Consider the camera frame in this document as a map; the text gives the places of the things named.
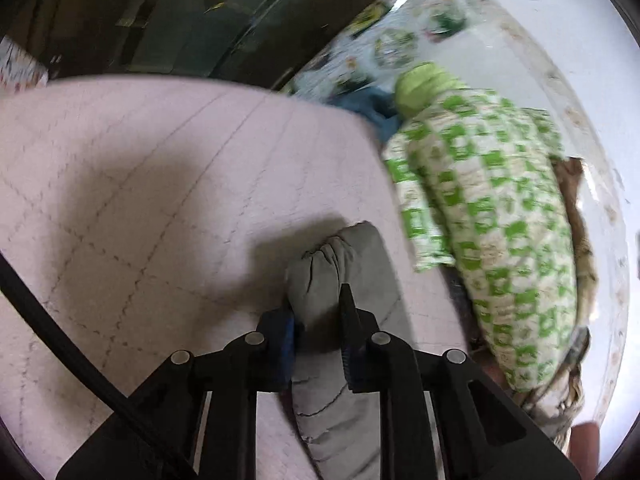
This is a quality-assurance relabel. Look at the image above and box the grey quilted jacket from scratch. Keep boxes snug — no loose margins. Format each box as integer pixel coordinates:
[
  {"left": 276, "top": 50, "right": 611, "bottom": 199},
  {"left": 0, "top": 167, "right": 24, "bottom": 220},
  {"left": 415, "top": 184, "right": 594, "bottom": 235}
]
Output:
[{"left": 285, "top": 221, "right": 437, "bottom": 479}]

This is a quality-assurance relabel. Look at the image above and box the beige leaf pattern blanket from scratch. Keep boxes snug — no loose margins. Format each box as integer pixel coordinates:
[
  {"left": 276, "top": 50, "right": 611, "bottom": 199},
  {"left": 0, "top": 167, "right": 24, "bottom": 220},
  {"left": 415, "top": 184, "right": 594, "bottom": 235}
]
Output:
[{"left": 514, "top": 156, "right": 600, "bottom": 453}]

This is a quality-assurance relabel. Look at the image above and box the pink quilted bed cover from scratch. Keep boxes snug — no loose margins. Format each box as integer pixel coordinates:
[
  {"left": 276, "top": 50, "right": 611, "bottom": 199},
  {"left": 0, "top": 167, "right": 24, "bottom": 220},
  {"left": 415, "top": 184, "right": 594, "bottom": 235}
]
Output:
[{"left": 0, "top": 75, "right": 471, "bottom": 480}]

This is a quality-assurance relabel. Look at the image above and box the green white checkered blanket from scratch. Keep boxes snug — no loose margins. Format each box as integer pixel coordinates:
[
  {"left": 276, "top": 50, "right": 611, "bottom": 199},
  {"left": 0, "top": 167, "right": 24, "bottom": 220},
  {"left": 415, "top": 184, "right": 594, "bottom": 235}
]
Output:
[{"left": 383, "top": 63, "right": 577, "bottom": 391}]

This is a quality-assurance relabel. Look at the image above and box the blue cloth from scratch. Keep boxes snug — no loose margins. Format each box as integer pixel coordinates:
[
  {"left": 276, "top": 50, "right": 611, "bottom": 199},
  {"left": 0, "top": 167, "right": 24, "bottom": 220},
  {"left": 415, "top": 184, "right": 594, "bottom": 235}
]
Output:
[{"left": 329, "top": 87, "right": 402, "bottom": 145}]

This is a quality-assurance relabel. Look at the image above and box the floral patterned cloth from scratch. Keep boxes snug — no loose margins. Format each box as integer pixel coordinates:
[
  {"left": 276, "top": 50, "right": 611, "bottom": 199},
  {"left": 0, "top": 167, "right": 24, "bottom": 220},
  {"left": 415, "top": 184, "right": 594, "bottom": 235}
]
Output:
[{"left": 282, "top": 0, "right": 490, "bottom": 101}]

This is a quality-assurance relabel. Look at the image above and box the dark wooden glass cabinet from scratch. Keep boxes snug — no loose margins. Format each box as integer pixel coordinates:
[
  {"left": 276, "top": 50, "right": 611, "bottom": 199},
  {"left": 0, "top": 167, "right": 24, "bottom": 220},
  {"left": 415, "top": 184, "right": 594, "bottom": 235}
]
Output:
[{"left": 1, "top": 0, "right": 375, "bottom": 89}]

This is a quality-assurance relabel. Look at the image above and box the black cable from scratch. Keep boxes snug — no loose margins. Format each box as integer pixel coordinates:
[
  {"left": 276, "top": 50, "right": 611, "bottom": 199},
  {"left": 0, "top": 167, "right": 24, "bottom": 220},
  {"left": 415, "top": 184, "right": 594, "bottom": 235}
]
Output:
[{"left": 0, "top": 251, "right": 129, "bottom": 413}]

